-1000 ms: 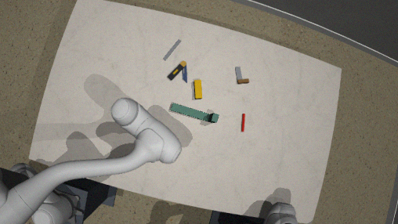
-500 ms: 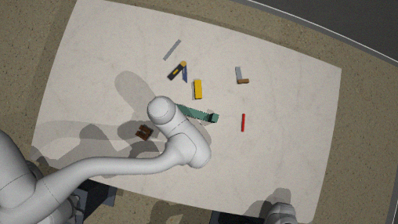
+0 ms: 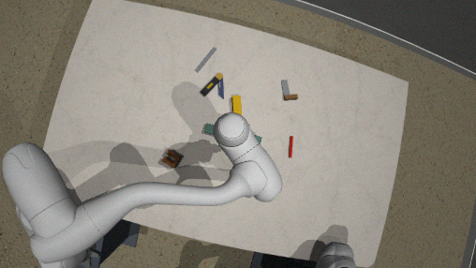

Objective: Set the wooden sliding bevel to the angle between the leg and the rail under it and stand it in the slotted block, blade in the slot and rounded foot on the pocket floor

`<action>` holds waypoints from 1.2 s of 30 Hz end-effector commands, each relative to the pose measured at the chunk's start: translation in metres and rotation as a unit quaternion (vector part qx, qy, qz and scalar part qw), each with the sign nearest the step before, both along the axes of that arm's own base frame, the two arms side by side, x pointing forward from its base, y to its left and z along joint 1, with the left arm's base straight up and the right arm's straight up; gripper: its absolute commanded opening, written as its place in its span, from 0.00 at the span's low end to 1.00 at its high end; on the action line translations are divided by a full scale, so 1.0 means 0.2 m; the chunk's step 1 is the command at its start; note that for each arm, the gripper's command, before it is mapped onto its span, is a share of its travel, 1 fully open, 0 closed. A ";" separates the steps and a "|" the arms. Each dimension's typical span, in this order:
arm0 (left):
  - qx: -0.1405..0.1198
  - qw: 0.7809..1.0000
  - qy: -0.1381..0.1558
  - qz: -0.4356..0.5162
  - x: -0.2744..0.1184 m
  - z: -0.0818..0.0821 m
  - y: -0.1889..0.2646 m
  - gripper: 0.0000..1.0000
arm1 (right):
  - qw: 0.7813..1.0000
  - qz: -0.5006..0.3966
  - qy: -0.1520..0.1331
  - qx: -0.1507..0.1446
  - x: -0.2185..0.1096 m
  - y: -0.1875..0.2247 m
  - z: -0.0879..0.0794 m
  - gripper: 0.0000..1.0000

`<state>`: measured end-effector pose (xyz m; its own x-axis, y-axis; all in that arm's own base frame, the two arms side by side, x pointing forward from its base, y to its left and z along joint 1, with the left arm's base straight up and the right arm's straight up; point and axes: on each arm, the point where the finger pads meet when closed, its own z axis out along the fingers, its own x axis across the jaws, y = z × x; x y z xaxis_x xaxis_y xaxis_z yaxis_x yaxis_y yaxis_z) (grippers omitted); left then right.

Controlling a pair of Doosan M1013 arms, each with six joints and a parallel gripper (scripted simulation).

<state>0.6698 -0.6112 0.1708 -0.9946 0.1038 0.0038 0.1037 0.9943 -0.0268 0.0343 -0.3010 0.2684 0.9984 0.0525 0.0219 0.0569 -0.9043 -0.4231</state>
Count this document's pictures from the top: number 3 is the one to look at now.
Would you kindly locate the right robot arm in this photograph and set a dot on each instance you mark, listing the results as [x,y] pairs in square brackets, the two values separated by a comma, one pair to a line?
[335,255]

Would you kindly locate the yellow rectangular block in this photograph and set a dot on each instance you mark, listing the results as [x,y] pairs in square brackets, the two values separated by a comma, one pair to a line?
[236,104]

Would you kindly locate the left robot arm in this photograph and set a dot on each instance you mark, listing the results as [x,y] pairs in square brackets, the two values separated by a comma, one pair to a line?
[60,230]

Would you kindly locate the grey flat metal strip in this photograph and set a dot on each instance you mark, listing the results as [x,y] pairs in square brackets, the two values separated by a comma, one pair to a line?
[205,59]

